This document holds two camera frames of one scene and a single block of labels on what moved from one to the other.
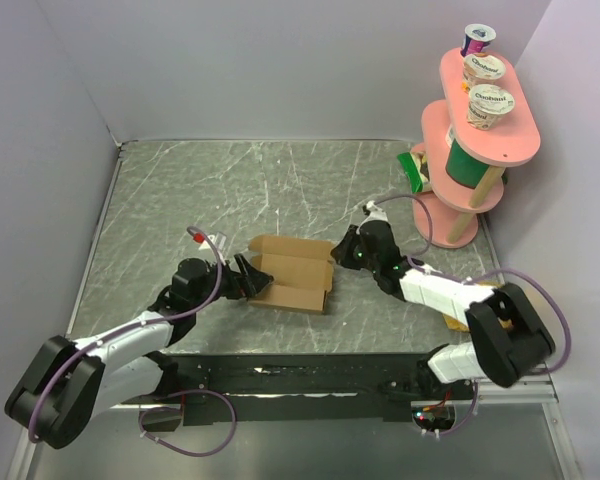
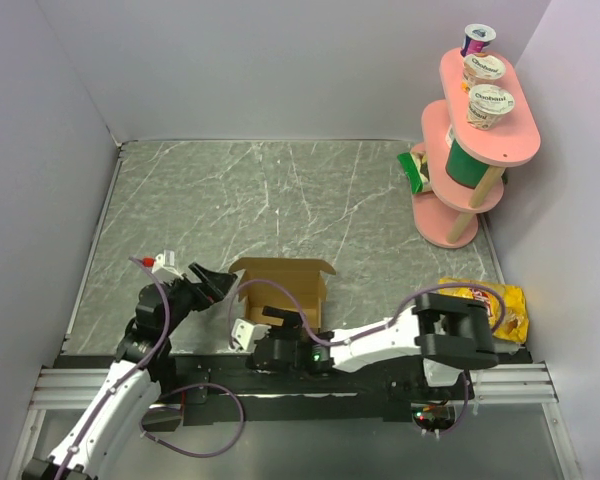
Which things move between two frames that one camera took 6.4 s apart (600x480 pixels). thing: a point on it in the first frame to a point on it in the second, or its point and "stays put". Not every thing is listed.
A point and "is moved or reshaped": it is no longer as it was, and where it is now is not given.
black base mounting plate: [389, 385] stays put
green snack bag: [416, 166] stays put
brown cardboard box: [301, 270] is moved or reshaped
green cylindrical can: [461, 167] stays put
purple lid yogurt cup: [477, 37] stays put
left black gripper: [246, 282] to [213, 286]
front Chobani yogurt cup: [485, 103] stays put
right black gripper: [343, 251] to [292, 320]
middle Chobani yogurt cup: [481, 69] stays put
